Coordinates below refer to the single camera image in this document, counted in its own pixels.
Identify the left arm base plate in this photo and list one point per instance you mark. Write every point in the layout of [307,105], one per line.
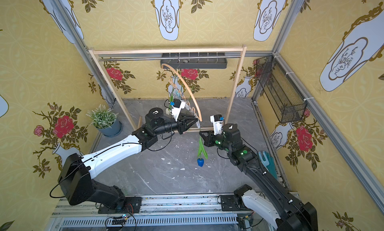
[129,205]

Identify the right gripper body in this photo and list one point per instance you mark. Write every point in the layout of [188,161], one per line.
[210,137]

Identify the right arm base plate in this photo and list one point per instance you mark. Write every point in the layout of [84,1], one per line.
[231,203]

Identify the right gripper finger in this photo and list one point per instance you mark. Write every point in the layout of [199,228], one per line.
[202,142]
[204,134]

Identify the potted green plant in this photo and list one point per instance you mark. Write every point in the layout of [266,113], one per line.
[105,121]

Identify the dark grey plastic tray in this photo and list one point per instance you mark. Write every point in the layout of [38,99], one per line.
[200,60]

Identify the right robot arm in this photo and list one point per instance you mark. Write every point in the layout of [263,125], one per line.
[279,207]

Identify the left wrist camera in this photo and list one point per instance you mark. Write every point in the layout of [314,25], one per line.
[177,105]

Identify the grey clothes peg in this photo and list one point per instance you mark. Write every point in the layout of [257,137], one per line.
[198,124]

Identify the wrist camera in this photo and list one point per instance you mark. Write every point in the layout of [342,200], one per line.
[177,105]
[218,122]

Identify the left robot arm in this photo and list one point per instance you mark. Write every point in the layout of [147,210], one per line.
[77,178]

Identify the black wire mesh basket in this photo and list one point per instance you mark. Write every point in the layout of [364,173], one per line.
[287,102]

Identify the blue tulip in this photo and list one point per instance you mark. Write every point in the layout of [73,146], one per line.
[202,154]

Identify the small circuit board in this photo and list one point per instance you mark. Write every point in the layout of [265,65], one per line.
[121,220]

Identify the teal garden fork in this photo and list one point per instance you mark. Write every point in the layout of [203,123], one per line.
[264,158]

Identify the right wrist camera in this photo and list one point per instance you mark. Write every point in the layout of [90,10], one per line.
[218,122]

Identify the aluminium mounting rail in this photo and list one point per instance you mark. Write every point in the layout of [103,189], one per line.
[157,210]

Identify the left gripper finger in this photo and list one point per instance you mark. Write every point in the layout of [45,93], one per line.
[192,128]
[191,119]

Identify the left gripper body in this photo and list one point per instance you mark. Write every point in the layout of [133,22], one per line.
[181,125]

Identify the orange curved clip hanger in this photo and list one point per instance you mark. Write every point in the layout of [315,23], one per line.
[196,109]

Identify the white tulip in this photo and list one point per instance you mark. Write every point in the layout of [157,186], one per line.
[171,98]

